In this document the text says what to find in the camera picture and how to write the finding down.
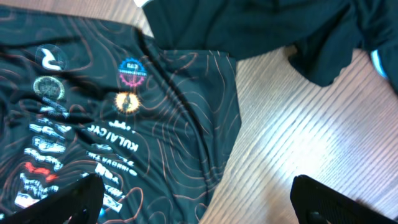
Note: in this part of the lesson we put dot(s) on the black patterned sports jersey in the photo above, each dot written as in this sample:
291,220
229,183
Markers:
84,96

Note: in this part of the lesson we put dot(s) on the black garment pile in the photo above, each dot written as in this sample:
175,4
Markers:
323,32

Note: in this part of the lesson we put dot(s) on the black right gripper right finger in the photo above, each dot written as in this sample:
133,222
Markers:
314,202

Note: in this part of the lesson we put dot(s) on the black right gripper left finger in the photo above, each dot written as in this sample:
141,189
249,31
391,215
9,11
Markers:
80,202

